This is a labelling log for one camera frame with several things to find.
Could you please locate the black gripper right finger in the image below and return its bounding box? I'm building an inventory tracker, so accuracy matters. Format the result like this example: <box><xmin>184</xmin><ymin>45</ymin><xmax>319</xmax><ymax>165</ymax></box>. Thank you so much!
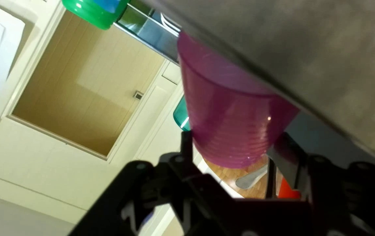
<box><xmin>268</xmin><ymin>133</ymin><xmax>375</xmax><ymax>236</ymax></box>

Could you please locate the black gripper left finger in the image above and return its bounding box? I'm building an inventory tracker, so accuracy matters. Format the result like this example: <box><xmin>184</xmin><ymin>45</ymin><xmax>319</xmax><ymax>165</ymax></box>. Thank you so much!
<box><xmin>68</xmin><ymin>130</ymin><xmax>259</xmax><ymax>236</ymax></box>

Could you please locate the pink plastic cup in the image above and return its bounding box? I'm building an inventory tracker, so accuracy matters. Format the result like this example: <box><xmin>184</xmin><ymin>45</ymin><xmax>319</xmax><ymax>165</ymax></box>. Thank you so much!
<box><xmin>176</xmin><ymin>30</ymin><xmax>301</xmax><ymax>169</ymax></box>

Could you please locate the green plastic cup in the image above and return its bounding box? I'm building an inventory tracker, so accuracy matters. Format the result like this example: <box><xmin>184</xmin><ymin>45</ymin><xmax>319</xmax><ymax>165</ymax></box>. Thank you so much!
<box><xmin>61</xmin><ymin>0</ymin><xmax>130</xmax><ymax>32</ymax></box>

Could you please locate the grey plastic spatula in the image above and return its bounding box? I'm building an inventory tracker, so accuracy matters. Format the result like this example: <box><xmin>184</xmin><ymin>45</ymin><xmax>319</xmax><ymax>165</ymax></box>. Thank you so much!
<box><xmin>235</xmin><ymin>164</ymin><xmax>270</xmax><ymax>190</ymax></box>

